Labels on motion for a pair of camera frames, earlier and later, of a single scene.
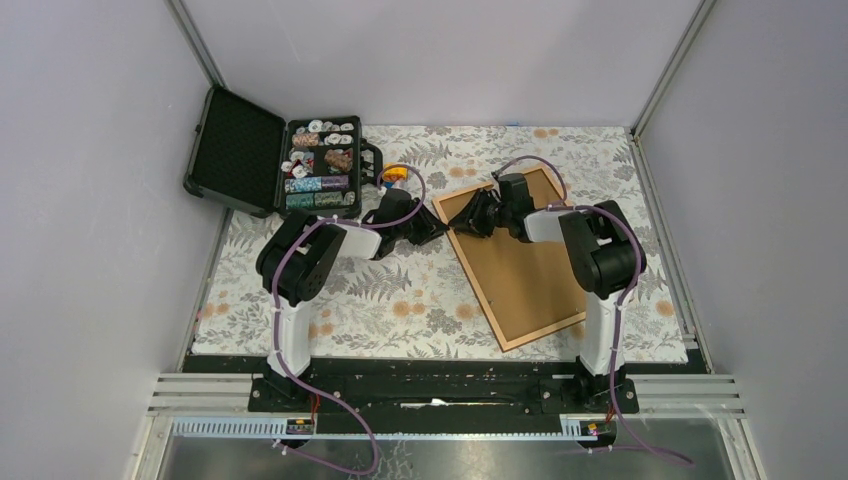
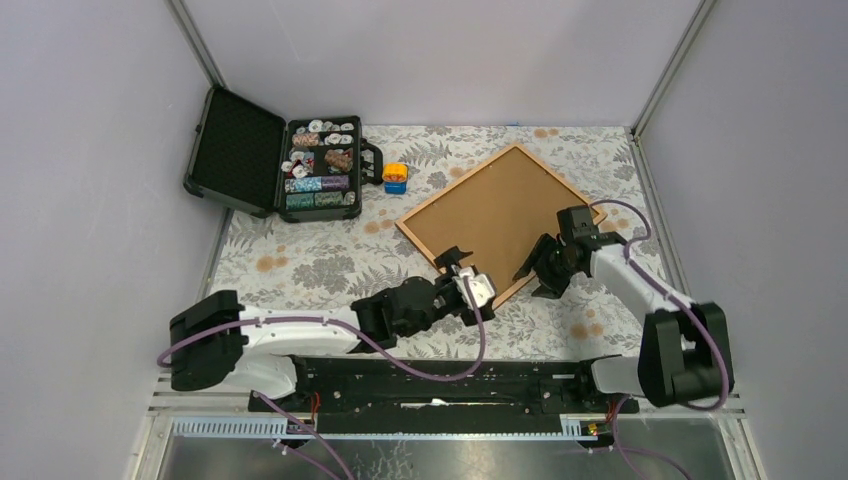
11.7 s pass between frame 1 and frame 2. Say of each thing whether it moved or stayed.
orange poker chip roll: stayed
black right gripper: moved
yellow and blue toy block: stayed
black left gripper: moved
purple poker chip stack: stayed
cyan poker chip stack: stayed
